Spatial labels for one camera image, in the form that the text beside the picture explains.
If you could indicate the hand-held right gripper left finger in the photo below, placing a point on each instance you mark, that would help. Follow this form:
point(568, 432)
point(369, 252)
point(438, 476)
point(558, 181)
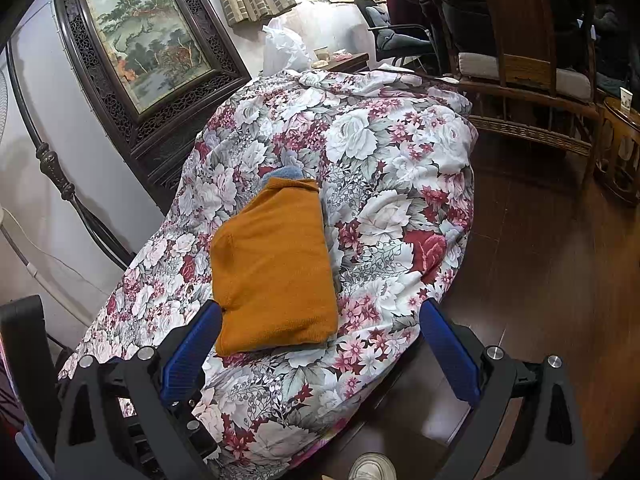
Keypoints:
point(192, 345)

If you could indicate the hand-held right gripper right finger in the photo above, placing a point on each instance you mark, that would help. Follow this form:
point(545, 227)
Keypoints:
point(450, 350)

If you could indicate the orange knitted cardigan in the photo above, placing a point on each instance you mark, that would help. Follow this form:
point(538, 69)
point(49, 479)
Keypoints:
point(275, 270)

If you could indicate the white shoe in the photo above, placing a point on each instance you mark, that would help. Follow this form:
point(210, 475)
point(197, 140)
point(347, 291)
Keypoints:
point(372, 467)

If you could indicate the floral blanket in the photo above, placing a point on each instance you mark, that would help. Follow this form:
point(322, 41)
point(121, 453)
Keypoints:
point(390, 170)

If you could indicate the black metal stand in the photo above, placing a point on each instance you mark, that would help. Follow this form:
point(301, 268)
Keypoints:
point(55, 170)

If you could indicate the blue grey cloth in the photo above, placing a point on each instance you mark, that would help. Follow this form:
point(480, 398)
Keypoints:
point(285, 172)

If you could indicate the round wooden table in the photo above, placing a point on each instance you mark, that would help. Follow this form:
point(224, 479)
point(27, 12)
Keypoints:
point(617, 160)

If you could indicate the grey seat cushion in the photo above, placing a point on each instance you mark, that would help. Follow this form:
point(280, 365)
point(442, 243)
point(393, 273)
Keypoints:
point(480, 65)

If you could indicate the dark wooden side table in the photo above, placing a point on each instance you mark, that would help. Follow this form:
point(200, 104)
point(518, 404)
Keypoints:
point(350, 62)

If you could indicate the white plastic bag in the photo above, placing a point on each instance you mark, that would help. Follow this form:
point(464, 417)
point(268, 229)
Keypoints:
point(285, 50)

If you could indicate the carved dark framed painting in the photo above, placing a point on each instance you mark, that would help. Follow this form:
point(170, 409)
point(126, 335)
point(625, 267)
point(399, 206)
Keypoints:
point(145, 35)

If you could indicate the black office chair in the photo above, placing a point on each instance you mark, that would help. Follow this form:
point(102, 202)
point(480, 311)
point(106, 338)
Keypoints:
point(380, 25)

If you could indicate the wooden chair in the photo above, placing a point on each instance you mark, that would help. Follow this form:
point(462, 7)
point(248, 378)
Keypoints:
point(520, 20)

